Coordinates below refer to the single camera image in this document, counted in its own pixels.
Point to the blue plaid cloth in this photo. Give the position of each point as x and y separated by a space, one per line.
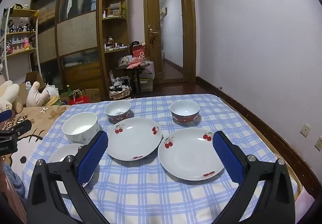
151 188

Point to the wooden door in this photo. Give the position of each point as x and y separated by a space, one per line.
151 62

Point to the cream plush toy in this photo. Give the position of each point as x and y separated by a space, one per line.
8 95

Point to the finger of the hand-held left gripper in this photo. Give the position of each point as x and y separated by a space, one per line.
21 127
5 115

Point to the brown printed blanket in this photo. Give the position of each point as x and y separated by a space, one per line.
37 125

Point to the person's blue fleece clothing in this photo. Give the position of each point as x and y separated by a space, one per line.
12 178

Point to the clear plastic storage box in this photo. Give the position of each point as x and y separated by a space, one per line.
147 80

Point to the white wall socket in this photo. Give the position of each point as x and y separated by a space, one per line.
319 144
305 130

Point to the small dark table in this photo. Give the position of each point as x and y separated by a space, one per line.
137 70

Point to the row of small figurines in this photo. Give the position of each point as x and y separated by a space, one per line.
18 27

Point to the red paper bag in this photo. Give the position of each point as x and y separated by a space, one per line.
138 51

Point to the white cherry print plate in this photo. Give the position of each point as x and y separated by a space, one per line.
61 153
188 156
134 138

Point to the white plush toy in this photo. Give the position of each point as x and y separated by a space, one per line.
37 95

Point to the green glass bottle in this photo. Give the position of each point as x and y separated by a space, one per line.
68 90

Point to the wooden wardrobe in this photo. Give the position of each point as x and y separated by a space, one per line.
78 37

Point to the yellow green cushion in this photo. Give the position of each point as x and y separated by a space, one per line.
54 100

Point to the red shopping bag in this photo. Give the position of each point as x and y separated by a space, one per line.
80 100

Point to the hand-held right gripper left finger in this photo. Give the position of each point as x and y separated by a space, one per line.
92 157

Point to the yellow display shelf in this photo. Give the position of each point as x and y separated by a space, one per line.
21 13

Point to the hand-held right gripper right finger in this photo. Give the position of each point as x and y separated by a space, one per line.
227 157

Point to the red patterned ceramic bowl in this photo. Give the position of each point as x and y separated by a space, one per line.
117 110
185 110

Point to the wicker basket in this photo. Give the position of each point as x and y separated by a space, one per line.
120 93

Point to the tall white ceramic bowl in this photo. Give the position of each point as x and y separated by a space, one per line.
80 125

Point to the cardboard box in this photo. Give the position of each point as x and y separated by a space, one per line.
92 94
32 76

